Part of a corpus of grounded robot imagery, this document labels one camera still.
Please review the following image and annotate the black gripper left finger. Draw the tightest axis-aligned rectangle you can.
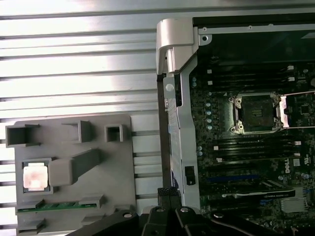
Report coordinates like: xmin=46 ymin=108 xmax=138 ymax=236
xmin=71 ymin=188 xmax=177 ymax=236

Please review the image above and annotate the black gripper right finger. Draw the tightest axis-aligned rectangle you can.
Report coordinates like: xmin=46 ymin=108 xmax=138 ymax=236
xmin=171 ymin=194 xmax=291 ymax=236

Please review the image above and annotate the silver CPU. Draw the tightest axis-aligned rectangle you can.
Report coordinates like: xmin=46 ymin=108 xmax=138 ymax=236
xmin=22 ymin=163 xmax=50 ymax=192

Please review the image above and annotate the CPU socket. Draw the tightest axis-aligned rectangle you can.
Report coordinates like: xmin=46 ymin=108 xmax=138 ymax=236
xmin=228 ymin=92 xmax=284 ymax=135

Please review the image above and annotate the grey parts rack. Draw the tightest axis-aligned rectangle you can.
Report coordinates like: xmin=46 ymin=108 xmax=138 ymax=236
xmin=5 ymin=114 xmax=133 ymax=236

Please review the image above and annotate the black graphics card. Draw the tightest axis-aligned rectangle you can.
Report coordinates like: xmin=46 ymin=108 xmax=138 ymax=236
xmin=221 ymin=180 xmax=296 ymax=200

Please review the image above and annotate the green motherboard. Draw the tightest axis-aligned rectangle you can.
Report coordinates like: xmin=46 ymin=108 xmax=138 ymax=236
xmin=190 ymin=61 xmax=315 ymax=222

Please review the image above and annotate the green RAM stick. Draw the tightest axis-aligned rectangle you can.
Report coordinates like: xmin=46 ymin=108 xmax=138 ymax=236
xmin=17 ymin=201 xmax=99 ymax=210

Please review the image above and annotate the silver chipset heatsink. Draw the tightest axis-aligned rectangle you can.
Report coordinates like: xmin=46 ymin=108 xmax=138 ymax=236
xmin=280 ymin=198 xmax=308 ymax=213

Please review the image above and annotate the black open PC case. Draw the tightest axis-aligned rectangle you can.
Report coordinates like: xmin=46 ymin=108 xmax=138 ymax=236
xmin=156 ymin=16 xmax=315 ymax=222

